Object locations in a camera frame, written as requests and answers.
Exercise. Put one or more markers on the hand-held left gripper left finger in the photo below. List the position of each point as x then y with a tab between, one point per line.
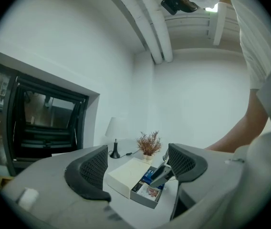
87	175

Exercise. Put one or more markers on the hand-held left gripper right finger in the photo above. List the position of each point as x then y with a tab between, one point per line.
188	166

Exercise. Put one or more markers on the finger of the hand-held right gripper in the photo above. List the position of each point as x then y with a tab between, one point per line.
166	157
161	175

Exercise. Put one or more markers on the blue coffee packet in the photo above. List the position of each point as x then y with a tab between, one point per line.
147	175

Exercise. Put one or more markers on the white floral printed packet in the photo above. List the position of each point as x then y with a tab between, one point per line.
151	192

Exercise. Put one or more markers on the black small packet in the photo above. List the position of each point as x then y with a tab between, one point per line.
137	187

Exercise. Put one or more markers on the grey box drawer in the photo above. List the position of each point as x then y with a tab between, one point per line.
145	200

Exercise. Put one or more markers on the person's right forearm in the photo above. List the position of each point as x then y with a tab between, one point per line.
252	128

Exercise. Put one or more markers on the dried brown plant in vase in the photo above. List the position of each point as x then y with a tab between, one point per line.
148	144

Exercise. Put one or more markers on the white drawer box shell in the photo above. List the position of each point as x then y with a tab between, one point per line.
126	175

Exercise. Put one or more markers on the white shade table lamp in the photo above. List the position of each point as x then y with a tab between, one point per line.
112	130

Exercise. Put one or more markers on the open wooden box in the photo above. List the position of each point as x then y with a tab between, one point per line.
5	182

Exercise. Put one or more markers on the person's light shirt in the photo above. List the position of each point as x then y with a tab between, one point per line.
252	32

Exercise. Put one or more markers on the ceiling light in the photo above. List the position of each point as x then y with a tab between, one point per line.
210	8

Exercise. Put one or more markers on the black head-worn camera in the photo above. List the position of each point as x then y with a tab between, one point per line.
170	5

